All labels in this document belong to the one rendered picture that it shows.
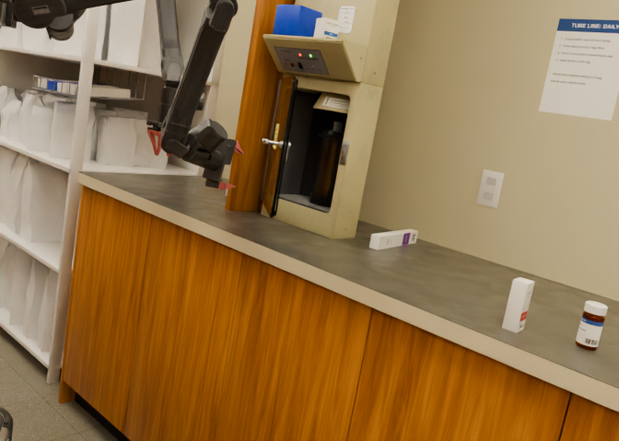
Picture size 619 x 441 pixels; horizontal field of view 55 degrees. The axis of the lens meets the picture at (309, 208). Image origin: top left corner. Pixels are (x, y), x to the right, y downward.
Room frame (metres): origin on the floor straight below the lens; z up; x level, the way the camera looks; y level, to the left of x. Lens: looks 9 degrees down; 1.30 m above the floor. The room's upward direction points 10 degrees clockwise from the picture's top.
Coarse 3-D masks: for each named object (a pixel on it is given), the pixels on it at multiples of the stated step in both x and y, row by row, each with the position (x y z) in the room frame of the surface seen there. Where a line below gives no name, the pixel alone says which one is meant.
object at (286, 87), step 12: (288, 84) 1.73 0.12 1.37; (288, 96) 1.69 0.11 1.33; (288, 108) 1.65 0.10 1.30; (276, 120) 1.88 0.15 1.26; (288, 120) 1.65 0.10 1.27; (276, 156) 1.74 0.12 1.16; (276, 168) 1.69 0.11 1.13; (276, 180) 1.65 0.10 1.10; (264, 192) 1.89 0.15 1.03; (276, 192) 1.65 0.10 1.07; (264, 204) 1.83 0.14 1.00
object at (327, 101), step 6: (324, 96) 1.88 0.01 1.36; (330, 96) 1.87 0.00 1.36; (336, 96) 1.86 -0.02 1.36; (342, 96) 1.86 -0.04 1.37; (348, 96) 1.86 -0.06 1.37; (318, 102) 1.89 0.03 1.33; (324, 102) 1.87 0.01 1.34; (330, 102) 1.86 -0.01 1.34; (336, 102) 1.85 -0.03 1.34; (342, 102) 1.85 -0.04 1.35; (348, 102) 1.85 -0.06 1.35; (318, 108) 1.87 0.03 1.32; (324, 108) 1.85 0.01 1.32; (330, 108) 1.85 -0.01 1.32; (336, 108) 1.84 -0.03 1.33; (342, 108) 1.84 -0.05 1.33; (348, 108) 1.85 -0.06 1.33
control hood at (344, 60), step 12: (264, 36) 1.87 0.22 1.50; (276, 36) 1.84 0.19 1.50; (288, 36) 1.81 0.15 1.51; (300, 36) 1.78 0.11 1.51; (300, 48) 1.80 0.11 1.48; (312, 48) 1.76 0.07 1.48; (324, 48) 1.73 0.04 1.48; (336, 48) 1.70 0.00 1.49; (348, 48) 1.69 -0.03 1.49; (360, 48) 1.73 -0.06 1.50; (276, 60) 1.91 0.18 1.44; (324, 60) 1.77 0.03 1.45; (336, 60) 1.73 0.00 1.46; (348, 60) 1.71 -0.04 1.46; (360, 60) 1.74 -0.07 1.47; (288, 72) 1.92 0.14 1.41; (300, 72) 1.87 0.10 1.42; (336, 72) 1.77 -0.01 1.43; (348, 72) 1.73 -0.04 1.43; (360, 72) 1.75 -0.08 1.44
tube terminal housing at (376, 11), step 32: (320, 0) 1.90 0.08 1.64; (352, 0) 1.81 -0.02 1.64; (384, 0) 1.79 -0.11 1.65; (352, 32) 1.80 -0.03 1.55; (384, 32) 1.81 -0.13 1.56; (384, 64) 1.83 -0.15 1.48; (352, 96) 1.77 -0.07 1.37; (352, 128) 1.76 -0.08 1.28; (352, 160) 1.78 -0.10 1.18; (352, 192) 1.80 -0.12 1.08; (320, 224) 1.80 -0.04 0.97; (352, 224) 1.82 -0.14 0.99
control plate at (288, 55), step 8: (280, 48) 1.86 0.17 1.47; (288, 48) 1.83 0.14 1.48; (296, 48) 1.81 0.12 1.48; (280, 56) 1.88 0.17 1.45; (288, 56) 1.86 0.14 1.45; (296, 56) 1.84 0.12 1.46; (304, 56) 1.81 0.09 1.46; (312, 56) 1.79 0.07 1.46; (320, 56) 1.77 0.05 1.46; (288, 64) 1.89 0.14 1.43; (296, 64) 1.86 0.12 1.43; (304, 64) 1.84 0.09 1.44; (312, 64) 1.81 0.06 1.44; (320, 64) 1.79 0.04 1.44; (304, 72) 1.86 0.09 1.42; (312, 72) 1.84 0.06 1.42; (320, 72) 1.81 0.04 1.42; (328, 72) 1.79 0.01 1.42
